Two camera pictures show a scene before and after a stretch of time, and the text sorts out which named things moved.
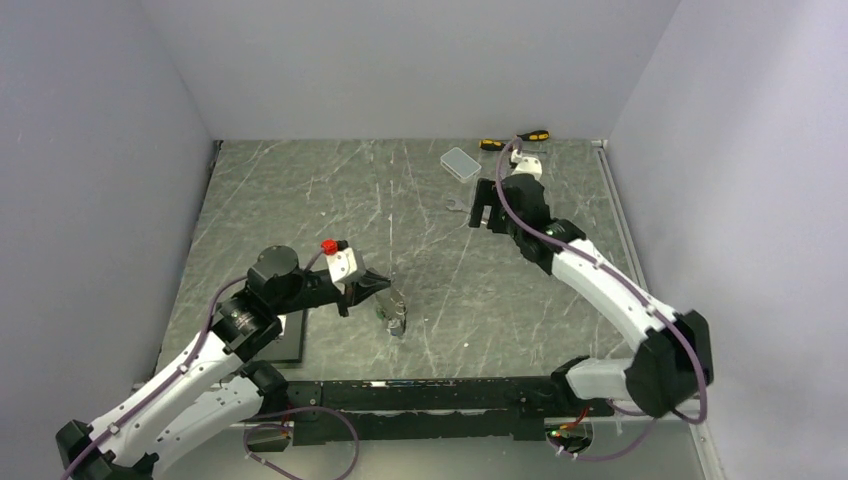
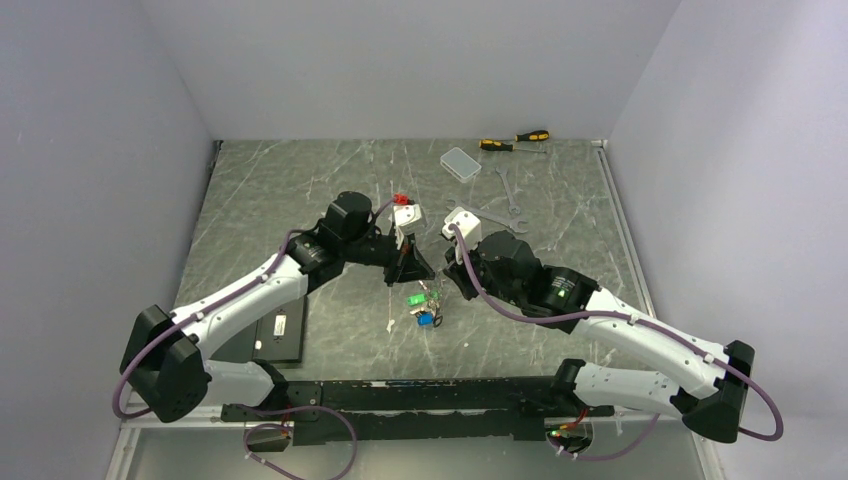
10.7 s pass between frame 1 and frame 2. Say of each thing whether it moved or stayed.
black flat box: stayed
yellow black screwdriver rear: stayed
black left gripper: moved
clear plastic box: stayed
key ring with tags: moved
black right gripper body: moved
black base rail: stayed
